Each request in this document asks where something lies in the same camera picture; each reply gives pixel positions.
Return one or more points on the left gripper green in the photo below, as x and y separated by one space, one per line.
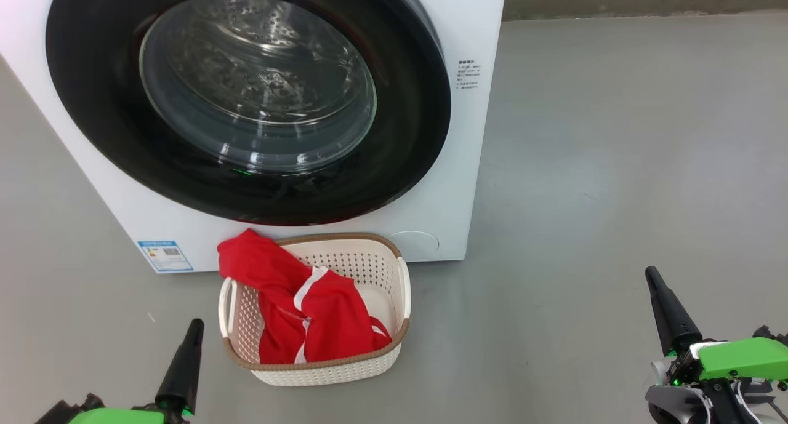
117 416

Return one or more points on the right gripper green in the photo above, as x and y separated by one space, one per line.
745 357

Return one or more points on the red garment with white stripes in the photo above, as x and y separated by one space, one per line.
326 319

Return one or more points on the washing machine round door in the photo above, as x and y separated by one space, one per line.
92 104

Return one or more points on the cream perforated laundry basket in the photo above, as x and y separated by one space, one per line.
369 270

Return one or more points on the white washing machine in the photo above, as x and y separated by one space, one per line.
468 165

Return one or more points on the blue energy label sticker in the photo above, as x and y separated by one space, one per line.
165 256

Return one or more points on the printed instruction text label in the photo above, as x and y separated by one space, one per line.
468 74

